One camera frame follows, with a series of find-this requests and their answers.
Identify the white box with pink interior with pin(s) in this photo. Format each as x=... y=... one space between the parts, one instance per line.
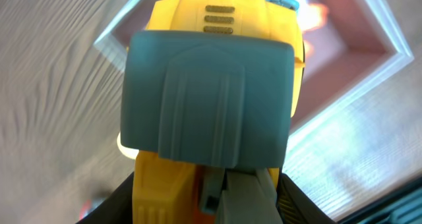
x=366 y=55

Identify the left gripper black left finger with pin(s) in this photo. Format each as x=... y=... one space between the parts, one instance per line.
x=116 y=208

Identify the yellow toy truck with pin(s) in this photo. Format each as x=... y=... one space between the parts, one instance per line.
x=209 y=91

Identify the white plush duck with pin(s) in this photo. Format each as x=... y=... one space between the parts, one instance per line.
x=311 y=16

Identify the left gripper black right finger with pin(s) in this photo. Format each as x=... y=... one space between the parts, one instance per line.
x=295 y=207

